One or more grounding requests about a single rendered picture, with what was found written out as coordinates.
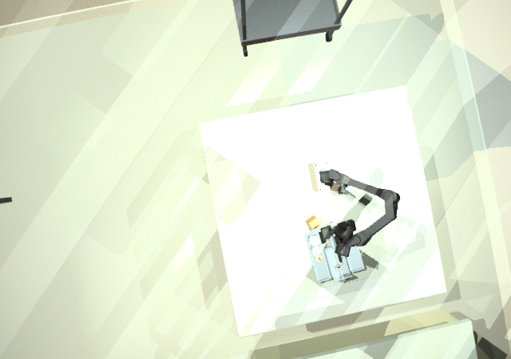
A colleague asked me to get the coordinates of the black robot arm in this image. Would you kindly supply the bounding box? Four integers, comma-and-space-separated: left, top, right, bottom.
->
319, 168, 400, 257

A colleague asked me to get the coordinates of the brown block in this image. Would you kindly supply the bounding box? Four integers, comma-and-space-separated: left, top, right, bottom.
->
306, 215, 321, 229

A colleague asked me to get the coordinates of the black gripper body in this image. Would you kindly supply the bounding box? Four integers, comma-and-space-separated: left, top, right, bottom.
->
320, 220, 356, 240

